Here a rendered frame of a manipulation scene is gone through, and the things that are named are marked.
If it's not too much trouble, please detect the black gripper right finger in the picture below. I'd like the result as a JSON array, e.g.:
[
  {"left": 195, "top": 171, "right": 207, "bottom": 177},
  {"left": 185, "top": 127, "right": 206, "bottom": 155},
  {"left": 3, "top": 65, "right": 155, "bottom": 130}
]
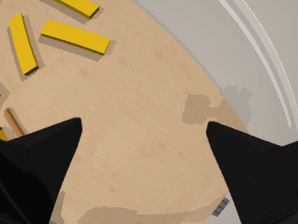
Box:
[{"left": 205, "top": 121, "right": 298, "bottom": 224}]

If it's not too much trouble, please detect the brown hexagonal awl handle with metal point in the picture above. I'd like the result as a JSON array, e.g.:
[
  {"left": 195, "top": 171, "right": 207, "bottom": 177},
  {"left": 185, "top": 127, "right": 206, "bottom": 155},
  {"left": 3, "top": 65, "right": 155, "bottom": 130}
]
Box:
[{"left": 4, "top": 108, "right": 25, "bottom": 137}]

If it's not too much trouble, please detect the yellow flat bar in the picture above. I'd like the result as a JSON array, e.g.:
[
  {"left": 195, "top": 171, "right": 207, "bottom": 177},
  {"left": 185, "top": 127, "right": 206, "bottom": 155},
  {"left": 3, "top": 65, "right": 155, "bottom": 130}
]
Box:
[
  {"left": 56, "top": 0, "right": 100, "bottom": 20},
  {"left": 40, "top": 20, "right": 110, "bottom": 56},
  {"left": 9, "top": 14, "right": 39, "bottom": 76}
]

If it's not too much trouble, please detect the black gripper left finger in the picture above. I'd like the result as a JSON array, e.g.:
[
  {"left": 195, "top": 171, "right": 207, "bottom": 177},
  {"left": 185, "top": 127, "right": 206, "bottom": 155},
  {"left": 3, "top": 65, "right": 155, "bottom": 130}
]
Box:
[{"left": 0, "top": 117, "right": 82, "bottom": 224}]

